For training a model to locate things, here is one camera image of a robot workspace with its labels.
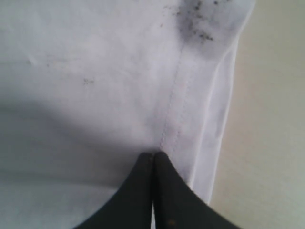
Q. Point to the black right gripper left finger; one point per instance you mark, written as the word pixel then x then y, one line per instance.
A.
pixel 131 206

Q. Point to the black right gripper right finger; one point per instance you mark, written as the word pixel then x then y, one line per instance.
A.
pixel 175 204

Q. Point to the white t-shirt red Chinese lettering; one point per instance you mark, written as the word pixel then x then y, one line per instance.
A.
pixel 88 85

